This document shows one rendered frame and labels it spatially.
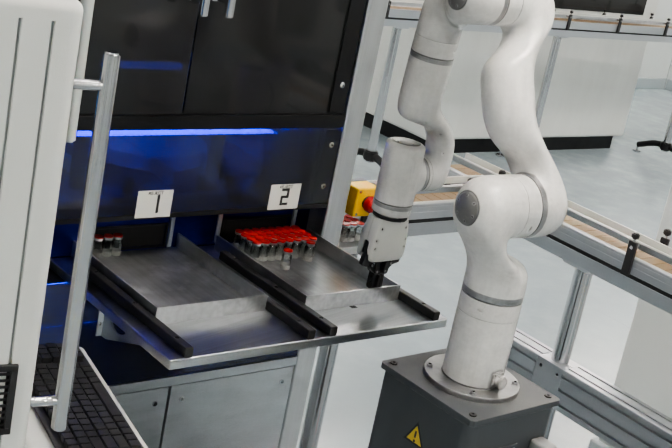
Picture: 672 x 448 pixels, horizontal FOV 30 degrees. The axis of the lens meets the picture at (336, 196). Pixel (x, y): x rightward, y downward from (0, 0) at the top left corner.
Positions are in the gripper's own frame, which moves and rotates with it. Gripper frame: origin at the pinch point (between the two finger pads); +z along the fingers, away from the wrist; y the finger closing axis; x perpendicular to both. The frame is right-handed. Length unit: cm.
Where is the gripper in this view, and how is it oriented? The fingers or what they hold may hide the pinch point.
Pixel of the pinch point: (375, 280)
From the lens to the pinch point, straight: 270.3
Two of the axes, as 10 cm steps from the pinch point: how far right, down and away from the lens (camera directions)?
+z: -2.0, 9.3, 3.0
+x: 6.1, 3.6, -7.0
